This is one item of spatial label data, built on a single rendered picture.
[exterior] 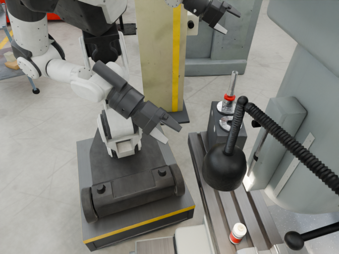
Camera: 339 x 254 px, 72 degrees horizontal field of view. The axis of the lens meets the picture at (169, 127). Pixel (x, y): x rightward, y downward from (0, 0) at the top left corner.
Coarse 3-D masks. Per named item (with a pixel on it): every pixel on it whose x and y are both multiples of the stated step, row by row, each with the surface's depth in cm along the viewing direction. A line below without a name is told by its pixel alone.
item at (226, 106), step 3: (222, 102) 100; (225, 102) 97; (228, 102) 97; (231, 102) 96; (222, 105) 100; (225, 105) 98; (228, 105) 98; (231, 105) 98; (225, 108) 99; (228, 108) 99; (231, 108) 99
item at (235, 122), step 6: (240, 96) 29; (240, 102) 29; (246, 102) 29; (240, 108) 30; (234, 114) 31; (240, 114) 30; (234, 120) 32; (240, 120) 31; (234, 126) 32; (240, 126) 32; (234, 132) 33; (228, 138) 34; (234, 138) 34; (228, 144) 35; (234, 144) 34; (228, 150) 36
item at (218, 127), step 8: (216, 104) 105; (216, 112) 101; (224, 112) 99; (232, 112) 99; (216, 120) 97; (224, 120) 95; (208, 128) 114; (216, 128) 94; (224, 128) 92; (240, 128) 92; (208, 136) 114; (216, 136) 92; (224, 136) 91; (240, 136) 91; (240, 144) 94
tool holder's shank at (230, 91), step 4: (232, 72) 89; (236, 72) 89; (232, 76) 89; (236, 76) 89; (232, 80) 90; (236, 80) 91; (232, 84) 92; (232, 88) 93; (228, 92) 95; (232, 92) 94; (228, 96) 96; (232, 96) 96
